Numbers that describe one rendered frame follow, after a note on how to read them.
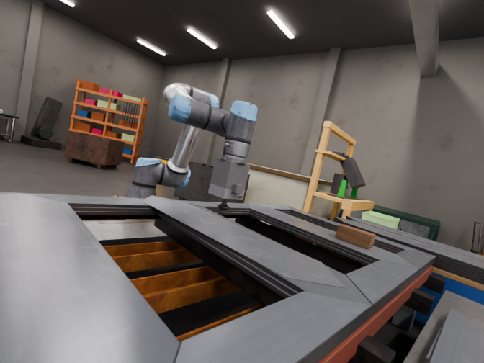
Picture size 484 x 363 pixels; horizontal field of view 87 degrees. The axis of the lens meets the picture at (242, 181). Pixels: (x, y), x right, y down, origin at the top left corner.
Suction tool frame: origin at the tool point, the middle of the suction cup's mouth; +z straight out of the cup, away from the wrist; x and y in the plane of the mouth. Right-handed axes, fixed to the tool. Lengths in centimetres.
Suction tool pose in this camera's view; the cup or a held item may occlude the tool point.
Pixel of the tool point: (222, 212)
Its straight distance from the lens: 75.7
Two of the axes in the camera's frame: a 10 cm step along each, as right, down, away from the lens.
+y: 6.4, 0.8, 7.7
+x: -7.4, -2.2, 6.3
